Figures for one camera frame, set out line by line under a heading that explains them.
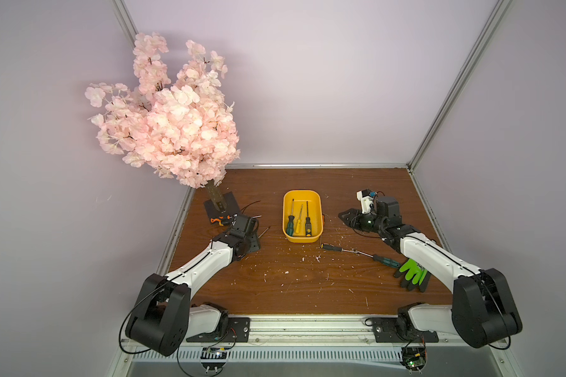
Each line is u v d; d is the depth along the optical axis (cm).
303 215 101
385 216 66
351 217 79
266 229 97
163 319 41
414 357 70
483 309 41
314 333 73
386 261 86
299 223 97
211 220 98
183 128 57
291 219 99
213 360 71
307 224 97
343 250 90
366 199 78
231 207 108
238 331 73
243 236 68
